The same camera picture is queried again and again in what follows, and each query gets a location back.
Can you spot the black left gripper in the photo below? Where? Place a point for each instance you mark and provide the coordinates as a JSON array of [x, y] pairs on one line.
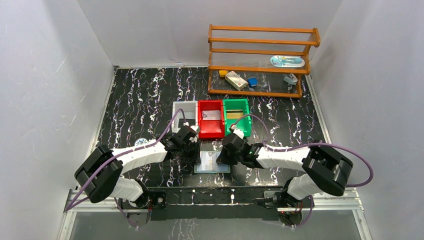
[[191, 150]]

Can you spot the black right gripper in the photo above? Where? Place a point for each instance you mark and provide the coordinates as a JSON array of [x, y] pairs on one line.
[[223, 158]]

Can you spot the grey-green card holder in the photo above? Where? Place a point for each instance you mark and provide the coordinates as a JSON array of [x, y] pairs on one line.
[[222, 168]]

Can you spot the black card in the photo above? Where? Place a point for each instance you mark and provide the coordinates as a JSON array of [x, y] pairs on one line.
[[182, 122]]

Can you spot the grey VIP card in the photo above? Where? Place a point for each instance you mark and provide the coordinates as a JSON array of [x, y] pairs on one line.
[[208, 161]]

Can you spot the light blue card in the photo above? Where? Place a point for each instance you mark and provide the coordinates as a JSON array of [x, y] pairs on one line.
[[211, 115]]

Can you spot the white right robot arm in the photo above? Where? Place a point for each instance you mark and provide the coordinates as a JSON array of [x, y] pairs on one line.
[[325, 169]]

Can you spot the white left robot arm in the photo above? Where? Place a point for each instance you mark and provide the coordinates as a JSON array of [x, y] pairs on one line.
[[101, 174]]

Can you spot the gold card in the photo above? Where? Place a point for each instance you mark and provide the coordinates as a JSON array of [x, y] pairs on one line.
[[234, 115]]

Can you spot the green plastic bin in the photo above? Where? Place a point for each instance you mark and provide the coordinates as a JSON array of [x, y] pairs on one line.
[[233, 110]]

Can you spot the red plastic bin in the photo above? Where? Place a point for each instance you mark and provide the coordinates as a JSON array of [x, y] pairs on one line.
[[211, 129]]

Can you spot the white plastic bin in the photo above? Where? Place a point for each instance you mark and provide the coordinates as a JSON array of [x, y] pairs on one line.
[[190, 110]]

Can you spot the round patterned tin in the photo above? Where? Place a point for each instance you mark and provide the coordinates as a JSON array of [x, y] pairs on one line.
[[141, 141]]

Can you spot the small blue block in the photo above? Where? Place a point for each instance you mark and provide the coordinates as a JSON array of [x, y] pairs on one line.
[[252, 82]]

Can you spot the white cardboard box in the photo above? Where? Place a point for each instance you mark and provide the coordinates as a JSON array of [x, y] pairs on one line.
[[236, 80]]

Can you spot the small yellow block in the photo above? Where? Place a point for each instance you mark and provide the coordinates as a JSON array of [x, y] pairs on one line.
[[223, 73]]

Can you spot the white tape dispenser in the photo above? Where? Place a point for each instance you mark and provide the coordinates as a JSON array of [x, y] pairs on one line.
[[291, 79]]

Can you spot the orange wooden shelf rack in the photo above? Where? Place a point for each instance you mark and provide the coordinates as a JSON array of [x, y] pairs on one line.
[[247, 50]]

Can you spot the teal packaged tool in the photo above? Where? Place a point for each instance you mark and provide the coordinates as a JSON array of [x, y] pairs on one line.
[[286, 61]]

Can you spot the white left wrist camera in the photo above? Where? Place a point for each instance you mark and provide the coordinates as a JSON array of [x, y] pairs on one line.
[[193, 128]]

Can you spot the aluminium frame rail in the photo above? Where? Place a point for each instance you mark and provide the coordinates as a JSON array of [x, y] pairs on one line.
[[354, 198]]

